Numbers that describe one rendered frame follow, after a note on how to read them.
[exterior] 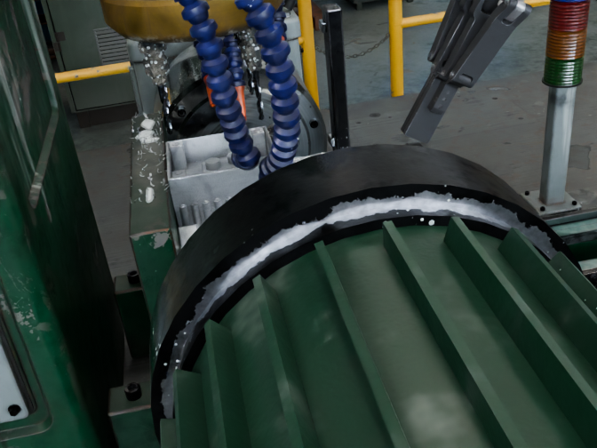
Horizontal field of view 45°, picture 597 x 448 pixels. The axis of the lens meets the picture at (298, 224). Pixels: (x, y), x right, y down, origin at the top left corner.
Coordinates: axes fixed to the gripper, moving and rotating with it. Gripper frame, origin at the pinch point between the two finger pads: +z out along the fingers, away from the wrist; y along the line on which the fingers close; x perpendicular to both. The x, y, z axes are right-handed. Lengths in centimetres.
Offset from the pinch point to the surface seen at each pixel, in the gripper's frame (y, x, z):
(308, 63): -231, 61, 50
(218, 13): 2.8, -24.8, -1.4
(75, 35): -311, -32, 97
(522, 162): -52, 52, 14
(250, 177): -1.0, -14.5, 14.2
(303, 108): -27.1, -3.4, 12.4
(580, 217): -12.1, 36.2, 9.0
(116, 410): 7.3, -20.2, 41.9
